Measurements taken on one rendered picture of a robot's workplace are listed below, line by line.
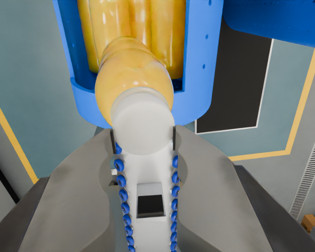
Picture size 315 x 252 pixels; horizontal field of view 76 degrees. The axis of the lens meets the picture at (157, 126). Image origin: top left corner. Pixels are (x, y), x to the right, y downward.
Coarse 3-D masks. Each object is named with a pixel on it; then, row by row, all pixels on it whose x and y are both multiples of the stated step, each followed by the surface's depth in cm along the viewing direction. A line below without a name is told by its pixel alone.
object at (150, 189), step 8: (136, 184) 80; (144, 184) 80; (152, 184) 80; (160, 184) 80; (136, 192) 76; (144, 192) 76; (152, 192) 76; (160, 192) 76; (136, 200) 73; (144, 200) 71; (152, 200) 71; (160, 200) 71; (136, 208) 70; (144, 208) 68; (152, 208) 68; (160, 208) 68; (136, 216) 67; (144, 216) 67; (152, 216) 67; (160, 216) 67
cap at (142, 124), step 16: (128, 96) 13; (144, 96) 12; (128, 112) 12; (144, 112) 12; (160, 112) 12; (112, 128) 12; (128, 128) 12; (144, 128) 12; (160, 128) 13; (128, 144) 13; (144, 144) 13; (160, 144) 13
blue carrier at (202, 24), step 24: (72, 0) 38; (192, 0) 25; (216, 0) 28; (72, 24) 39; (192, 24) 27; (216, 24) 31; (72, 48) 39; (192, 48) 28; (216, 48) 34; (72, 72) 38; (192, 72) 30; (192, 96) 32; (96, 120) 34; (192, 120) 35
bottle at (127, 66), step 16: (112, 48) 20; (128, 48) 18; (144, 48) 20; (112, 64) 15; (128, 64) 15; (144, 64) 15; (160, 64) 16; (96, 80) 16; (112, 80) 14; (128, 80) 14; (144, 80) 14; (160, 80) 15; (96, 96) 16; (112, 96) 14; (160, 96) 14; (112, 112) 14
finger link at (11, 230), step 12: (36, 192) 8; (24, 204) 7; (36, 204) 7; (12, 216) 7; (24, 216) 7; (0, 228) 6; (12, 228) 6; (24, 228) 6; (0, 240) 6; (12, 240) 6
